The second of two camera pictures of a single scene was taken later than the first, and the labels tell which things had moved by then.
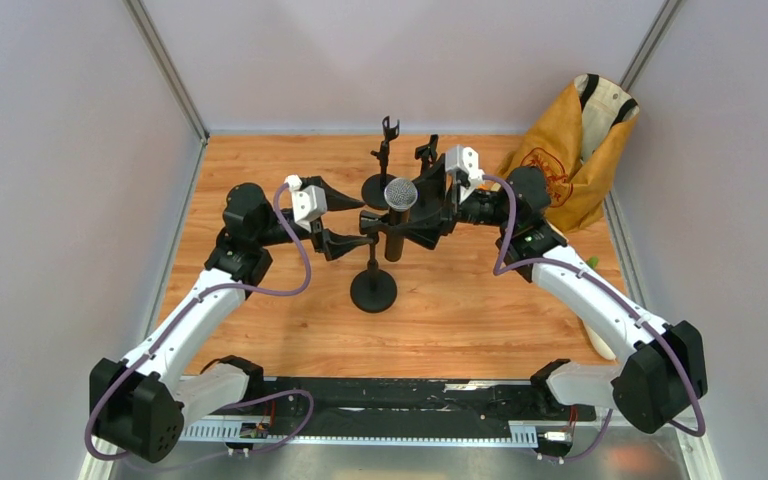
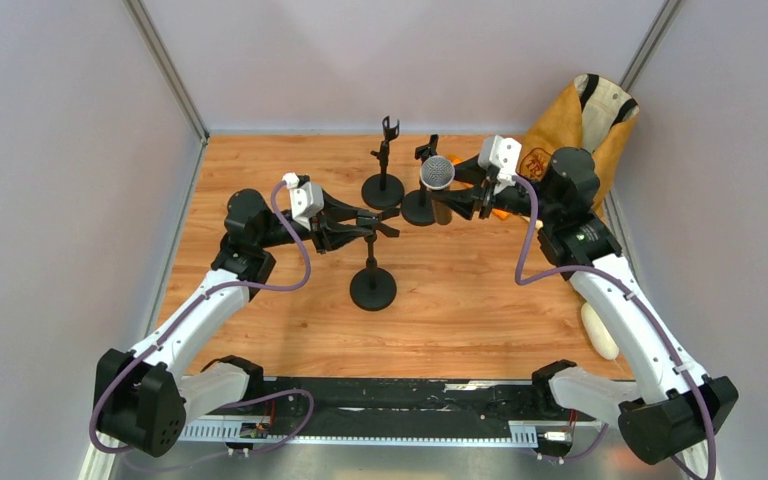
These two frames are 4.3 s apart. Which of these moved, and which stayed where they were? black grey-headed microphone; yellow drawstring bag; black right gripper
Moved: black right gripper; black grey-headed microphone
Stayed: yellow drawstring bag
